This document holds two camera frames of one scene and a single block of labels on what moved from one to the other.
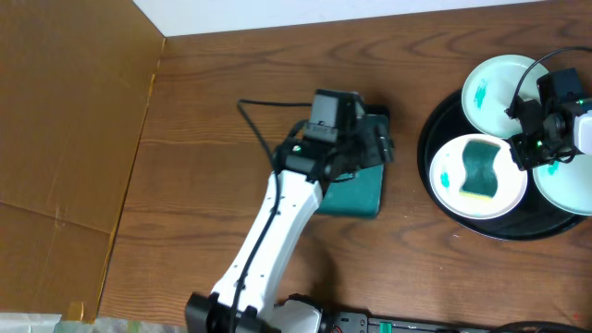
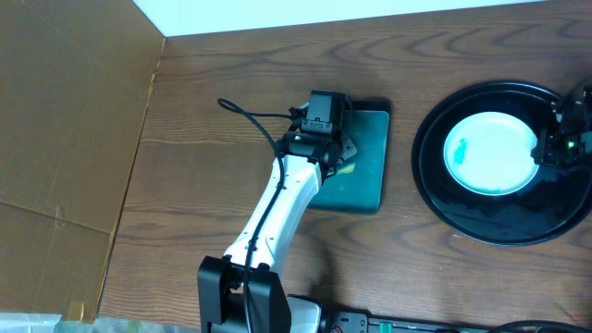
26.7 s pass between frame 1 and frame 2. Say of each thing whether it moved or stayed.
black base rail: stayed
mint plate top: moved
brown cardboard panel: stayed
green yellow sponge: moved
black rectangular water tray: stayed
